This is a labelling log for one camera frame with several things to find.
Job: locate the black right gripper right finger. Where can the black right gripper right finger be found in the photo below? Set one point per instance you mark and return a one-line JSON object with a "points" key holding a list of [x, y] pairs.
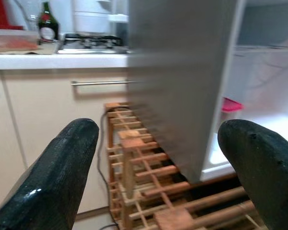
{"points": [[268, 172]]}

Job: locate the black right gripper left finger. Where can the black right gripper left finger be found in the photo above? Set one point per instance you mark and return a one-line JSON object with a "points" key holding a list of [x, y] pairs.
{"points": [[50, 177]]}

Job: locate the silver mini fridge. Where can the silver mini fridge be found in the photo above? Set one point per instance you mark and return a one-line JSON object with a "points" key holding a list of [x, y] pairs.
{"points": [[172, 72]]}

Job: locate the red lidded small container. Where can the red lidded small container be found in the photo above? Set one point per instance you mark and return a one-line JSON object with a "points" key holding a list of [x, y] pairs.
{"points": [[230, 106]]}

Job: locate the beige kitchen cabinet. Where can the beige kitchen cabinet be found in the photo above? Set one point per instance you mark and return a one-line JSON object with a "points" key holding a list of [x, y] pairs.
{"points": [[38, 100]]}

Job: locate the wooden wine rack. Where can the wooden wine rack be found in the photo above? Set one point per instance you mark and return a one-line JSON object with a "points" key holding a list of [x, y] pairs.
{"points": [[139, 143]]}

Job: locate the beige woven placemat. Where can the beige woven placemat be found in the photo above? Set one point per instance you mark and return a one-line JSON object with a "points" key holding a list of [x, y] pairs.
{"points": [[46, 49]]}

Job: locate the steel gas stove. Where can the steel gas stove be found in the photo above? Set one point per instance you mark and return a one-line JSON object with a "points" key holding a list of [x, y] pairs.
{"points": [[91, 49]]}

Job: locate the clear plastic food container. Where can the clear plastic food container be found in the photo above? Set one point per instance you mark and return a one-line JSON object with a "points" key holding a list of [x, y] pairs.
{"points": [[12, 40]]}

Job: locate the black stove pan grate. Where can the black stove pan grate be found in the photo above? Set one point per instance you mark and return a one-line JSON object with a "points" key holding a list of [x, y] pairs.
{"points": [[93, 38]]}

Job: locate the dark green liquor bottle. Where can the dark green liquor bottle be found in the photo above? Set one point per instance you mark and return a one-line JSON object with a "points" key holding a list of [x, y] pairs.
{"points": [[48, 26]]}

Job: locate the white cooking pot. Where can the white cooking pot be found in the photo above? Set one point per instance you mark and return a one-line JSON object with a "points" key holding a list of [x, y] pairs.
{"points": [[91, 21]]}

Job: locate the red stand mixer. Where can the red stand mixer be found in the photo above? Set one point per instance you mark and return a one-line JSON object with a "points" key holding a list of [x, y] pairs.
{"points": [[0, 14]]}

